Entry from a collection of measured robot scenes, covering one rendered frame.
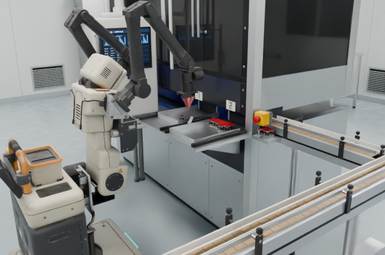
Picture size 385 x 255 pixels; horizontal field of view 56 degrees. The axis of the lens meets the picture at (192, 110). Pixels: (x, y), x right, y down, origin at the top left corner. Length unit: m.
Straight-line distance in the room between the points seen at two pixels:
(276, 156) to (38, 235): 1.45
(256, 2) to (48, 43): 5.61
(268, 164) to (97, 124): 1.12
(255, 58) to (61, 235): 1.34
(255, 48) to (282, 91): 0.37
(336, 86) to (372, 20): 4.25
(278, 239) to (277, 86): 1.23
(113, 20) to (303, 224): 1.94
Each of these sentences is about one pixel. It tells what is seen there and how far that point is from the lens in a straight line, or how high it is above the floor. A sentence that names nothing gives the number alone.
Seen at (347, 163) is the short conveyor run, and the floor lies 0.87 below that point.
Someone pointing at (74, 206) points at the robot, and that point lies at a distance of 1.79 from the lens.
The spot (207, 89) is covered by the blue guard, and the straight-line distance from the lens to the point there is 2.46.
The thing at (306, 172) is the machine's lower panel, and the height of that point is 0.48.
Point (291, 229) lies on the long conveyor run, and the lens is 1.26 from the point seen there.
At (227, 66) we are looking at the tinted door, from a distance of 2.28.
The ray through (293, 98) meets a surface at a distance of 2.40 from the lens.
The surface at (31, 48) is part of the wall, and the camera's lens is 7.21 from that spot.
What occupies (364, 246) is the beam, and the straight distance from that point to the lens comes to 1.95.
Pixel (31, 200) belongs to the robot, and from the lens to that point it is 1.78.
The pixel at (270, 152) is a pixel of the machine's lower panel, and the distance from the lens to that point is 2.37.
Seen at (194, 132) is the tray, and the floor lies 0.88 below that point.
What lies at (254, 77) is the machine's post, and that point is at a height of 1.23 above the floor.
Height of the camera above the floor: 1.62
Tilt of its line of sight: 16 degrees down
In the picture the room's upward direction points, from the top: 1 degrees counter-clockwise
